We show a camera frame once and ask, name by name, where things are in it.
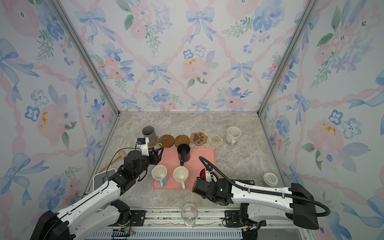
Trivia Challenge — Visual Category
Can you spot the clear glass dome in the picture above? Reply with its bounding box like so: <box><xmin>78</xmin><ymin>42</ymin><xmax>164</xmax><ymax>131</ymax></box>
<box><xmin>181</xmin><ymin>203</ymin><xmax>199</xmax><ymax>227</ymax></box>

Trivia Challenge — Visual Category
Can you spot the white mug red interior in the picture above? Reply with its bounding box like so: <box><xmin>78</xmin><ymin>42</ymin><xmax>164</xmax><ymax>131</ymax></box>
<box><xmin>199</xmin><ymin>168</ymin><xmax>212</xmax><ymax>182</ymax></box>

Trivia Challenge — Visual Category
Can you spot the cork paw print coaster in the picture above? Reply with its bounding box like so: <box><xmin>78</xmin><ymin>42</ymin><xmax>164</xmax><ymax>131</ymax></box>
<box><xmin>190</xmin><ymin>132</ymin><xmax>208</xmax><ymax>146</ymax></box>

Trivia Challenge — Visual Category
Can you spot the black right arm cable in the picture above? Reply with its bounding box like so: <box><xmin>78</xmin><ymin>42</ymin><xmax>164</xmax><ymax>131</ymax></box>
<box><xmin>198</xmin><ymin>155</ymin><xmax>331</xmax><ymax>217</ymax></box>

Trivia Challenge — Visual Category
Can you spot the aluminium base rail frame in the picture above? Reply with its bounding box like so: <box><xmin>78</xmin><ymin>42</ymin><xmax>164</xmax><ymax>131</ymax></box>
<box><xmin>56</xmin><ymin>206</ymin><xmax>316</xmax><ymax>240</ymax></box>

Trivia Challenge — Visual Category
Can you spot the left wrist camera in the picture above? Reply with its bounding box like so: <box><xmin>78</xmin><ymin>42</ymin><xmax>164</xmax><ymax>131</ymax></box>
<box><xmin>136</xmin><ymin>138</ymin><xmax>149</xmax><ymax>157</ymax></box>

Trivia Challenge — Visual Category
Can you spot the grey-blue woven round coaster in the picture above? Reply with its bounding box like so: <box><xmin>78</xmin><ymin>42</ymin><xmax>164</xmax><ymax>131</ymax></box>
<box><xmin>223</xmin><ymin>139</ymin><xmax>237</xmax><ymax>146</ymax></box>

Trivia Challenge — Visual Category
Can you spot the aluminium right corner post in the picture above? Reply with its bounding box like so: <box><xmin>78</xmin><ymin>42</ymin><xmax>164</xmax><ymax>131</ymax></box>
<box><xmin>258</xmin><ymin>0</ymin><xmax>318</xmax><ymax>118</ymax></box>

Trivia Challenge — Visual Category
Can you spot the multicolour stitched round coaster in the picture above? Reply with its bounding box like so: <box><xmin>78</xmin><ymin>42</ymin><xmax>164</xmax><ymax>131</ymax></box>
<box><xmin>208</xmin><ymin>134</ymin><xmax>224</xmax><ymax>147</ymax></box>

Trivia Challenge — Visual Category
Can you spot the brown wooden coaster white streak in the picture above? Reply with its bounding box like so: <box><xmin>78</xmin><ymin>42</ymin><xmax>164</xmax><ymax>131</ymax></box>
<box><xmin>159</xmin><ymin>135</ymin><xmax>175</xmax><ymax>148</ymax></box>

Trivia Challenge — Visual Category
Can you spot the white speckled mug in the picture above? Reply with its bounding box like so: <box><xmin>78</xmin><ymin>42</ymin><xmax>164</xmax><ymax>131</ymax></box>
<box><xmin>225</xmin><ymin>126</ymin><xmax>242</xmax><ymax>145</ymax></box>

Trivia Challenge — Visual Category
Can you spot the grey ceramic mug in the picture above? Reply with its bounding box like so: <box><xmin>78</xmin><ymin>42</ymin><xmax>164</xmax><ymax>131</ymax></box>
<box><xmin>142</xmin><ymin>126</ymin><xmax>158</xmax><ymax>145</ymax></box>

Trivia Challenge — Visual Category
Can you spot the aluminium corner post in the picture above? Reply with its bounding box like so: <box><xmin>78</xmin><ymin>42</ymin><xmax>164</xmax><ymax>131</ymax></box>
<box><xmin>258</xmin><ymin>0</ymin><xmax>318</xmax><ymax>118</ymax></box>
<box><xmin>48</xmin><ymin>1</ymin><xmax>120</xmax><ymax>116</ymax></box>

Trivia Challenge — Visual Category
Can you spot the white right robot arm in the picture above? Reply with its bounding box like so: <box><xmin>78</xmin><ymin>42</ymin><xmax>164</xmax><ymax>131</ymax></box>
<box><xmin>192</xmin><ymin>178</ymin><xmax>320</xmax><ymax>230</ymax></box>

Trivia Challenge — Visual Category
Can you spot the cream mug blue handle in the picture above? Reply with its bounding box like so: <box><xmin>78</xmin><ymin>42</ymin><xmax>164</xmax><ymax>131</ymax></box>
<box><xmin>151</xmin><ymin>165</ymin><xmax>169</xmax><ymax>189</ymax></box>

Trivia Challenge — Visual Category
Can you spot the woven rattan round coaster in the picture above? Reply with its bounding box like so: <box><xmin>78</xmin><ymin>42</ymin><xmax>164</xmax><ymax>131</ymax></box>
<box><xmin>148</xmin><ymin>140</ymin><xmax>159</xmax><ymax>148</ymax></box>

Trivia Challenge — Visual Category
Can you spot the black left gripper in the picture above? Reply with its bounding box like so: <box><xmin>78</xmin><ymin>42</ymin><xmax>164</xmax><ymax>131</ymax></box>
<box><xmin>133</xmin><ymin>146</ymin><xmax>163</xmax><ymax>180</ymax></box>

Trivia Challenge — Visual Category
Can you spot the aluminium left corner post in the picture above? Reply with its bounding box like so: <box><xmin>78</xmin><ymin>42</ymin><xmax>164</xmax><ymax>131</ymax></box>
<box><xmin>48</xmin><ymin>1</ymin><xmax>120</xmax><ymax>116</ymax></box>

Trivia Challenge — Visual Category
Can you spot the paper cup white lid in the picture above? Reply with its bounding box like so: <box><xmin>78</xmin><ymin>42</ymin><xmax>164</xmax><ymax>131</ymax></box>
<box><xmin>263</xmin><ymin>172</ymin><xmax>278</xmax><ymax>187</ymax></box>

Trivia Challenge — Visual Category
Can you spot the cream ceramic mug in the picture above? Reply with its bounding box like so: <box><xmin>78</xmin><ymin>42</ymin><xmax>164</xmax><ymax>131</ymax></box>
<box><xmin>173</xmin><ymin>166</ymin><xmax>189</xmax><ymax>190</ymax></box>

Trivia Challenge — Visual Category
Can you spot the black stapler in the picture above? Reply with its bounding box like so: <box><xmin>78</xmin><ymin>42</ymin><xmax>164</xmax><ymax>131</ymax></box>
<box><xmin>239</xmin><ymin>180</ymin><xmax>255</xmax><ymax>186</ymax></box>

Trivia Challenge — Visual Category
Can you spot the black ceramic mug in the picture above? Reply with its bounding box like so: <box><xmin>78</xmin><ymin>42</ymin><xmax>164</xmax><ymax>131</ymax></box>
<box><xmin>177</xmin><ymin>144</ymin><xmax>191</xmax><ymax>166</ymax></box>

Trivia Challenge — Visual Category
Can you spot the pink rectangular tray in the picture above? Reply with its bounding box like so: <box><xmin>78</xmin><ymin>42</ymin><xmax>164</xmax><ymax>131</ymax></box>
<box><xmin>160</xmin><ymin>148</ymin><xmax>216</xmax><ymax>190</ymax></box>

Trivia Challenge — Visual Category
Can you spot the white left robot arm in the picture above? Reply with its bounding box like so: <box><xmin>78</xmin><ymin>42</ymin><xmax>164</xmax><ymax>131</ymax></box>
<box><xmin>31</xmin><ymin>148</ymin><xmax>164</xmax><ymax>240</ymax></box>

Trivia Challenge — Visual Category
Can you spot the plain brown wooden coaster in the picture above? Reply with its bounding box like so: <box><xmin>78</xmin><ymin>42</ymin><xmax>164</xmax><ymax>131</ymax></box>
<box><xmin>174</xmin><ymin>135</ymin><xmax>190</xmax><ymax>147</ymax></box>

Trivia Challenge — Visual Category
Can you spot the wooden mallet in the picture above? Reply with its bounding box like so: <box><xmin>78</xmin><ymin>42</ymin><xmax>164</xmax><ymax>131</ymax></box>
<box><xmin>98</xmin><ymin>150</ymin><xmax>127</xmax><ymax>173</ymax></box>

